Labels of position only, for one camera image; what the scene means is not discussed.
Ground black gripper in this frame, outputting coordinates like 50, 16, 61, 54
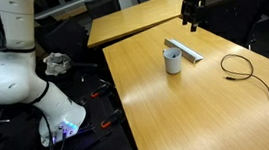
179, 0, 210, 34

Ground white ceramic mug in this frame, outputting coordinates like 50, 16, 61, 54
162, 46, 185, 76

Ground white rectangular box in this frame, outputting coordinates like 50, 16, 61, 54
163, 34, 204, 67

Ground black mesh office chair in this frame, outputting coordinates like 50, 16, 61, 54
196, 0, 269, 54

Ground wooden conference table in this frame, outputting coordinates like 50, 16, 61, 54
82, 0, 235, 50

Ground white window ledge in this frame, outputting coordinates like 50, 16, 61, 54
32, 0, 116, 21

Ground crumpled grey cloth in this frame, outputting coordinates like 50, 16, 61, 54
42, 51, 74, 78

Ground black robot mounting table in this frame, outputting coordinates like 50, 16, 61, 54
0, 69, 135, 150

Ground thin black cable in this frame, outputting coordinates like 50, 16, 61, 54
219, 50, 269, 143

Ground black cylindrical handle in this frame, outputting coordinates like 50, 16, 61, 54
70, 59, 100, 72

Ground orange handled clamp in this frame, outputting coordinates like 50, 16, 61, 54
88, 82, 116, 100
98, 108, 125, 130

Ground black base cable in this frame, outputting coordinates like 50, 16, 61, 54
39, 107, 57, 150

